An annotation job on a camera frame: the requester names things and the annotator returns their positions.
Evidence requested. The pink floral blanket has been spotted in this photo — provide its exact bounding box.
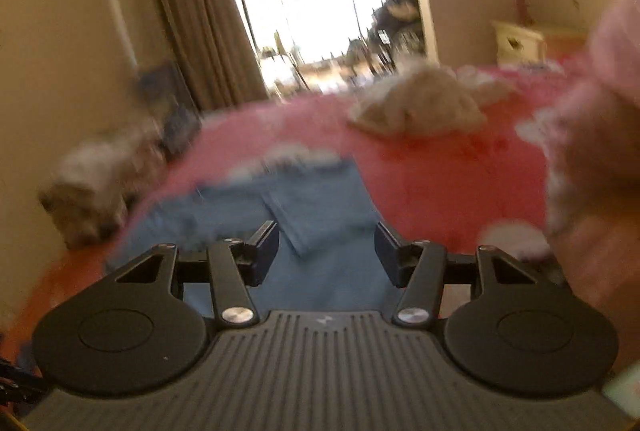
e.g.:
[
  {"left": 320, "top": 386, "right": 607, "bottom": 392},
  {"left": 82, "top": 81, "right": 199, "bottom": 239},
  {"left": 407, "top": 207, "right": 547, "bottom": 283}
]
[{"left": 15, "top": 63, "right": 601, "bottom": 362}]

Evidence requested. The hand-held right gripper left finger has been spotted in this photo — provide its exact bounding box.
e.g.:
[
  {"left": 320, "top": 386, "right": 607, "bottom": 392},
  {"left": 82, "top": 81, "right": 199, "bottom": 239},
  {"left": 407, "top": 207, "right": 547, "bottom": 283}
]
[{"left": 116, "top": 221, "right": 281, "bottom": 328}]

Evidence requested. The pink puffer jacket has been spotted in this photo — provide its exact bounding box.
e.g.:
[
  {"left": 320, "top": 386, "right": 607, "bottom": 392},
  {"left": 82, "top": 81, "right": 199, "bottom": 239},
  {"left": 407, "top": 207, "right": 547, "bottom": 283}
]
[{"left": 542, "top": 0, "right": 640, "bottom": 382}]

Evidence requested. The beige curtain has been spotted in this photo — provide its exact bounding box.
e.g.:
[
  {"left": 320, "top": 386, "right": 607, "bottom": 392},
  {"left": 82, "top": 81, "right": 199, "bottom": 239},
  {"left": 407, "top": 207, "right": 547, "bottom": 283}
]
[{"left": 135, "top": 0, "right": 271, "bottom": 112}]

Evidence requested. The cream white cloth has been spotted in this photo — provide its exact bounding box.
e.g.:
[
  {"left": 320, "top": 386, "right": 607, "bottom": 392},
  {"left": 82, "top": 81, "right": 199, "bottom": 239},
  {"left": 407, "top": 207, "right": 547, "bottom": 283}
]
[{"left": 347, "top": 65, "right": 515, "bottom": 138}]

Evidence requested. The light blue t-shirt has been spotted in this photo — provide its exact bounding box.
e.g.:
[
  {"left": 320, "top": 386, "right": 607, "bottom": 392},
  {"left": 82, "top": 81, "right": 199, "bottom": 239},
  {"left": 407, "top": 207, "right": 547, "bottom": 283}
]
[{"left": 105, "top": 160, "right": 401, "bottom": 318}]

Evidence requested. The pile of folded clothes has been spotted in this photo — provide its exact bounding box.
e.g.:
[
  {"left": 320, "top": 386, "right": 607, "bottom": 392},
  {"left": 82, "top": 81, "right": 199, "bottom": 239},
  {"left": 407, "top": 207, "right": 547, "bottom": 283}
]
[{"left": 37, "top": 121, "right": 170, "bottom": 251}]

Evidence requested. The white nightstand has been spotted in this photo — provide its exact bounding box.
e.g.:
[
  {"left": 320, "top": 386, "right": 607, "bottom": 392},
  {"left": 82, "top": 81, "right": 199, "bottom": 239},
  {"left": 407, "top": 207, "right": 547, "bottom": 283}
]
[{"left": 491, "top": 20, "right": 588, "bottom": 68}]

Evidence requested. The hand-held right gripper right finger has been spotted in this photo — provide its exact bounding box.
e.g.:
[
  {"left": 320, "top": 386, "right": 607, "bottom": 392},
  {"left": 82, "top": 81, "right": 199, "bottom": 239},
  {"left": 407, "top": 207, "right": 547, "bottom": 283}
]
[{"left": 374, "top": 222, "right": 541, "bottom": 327}]

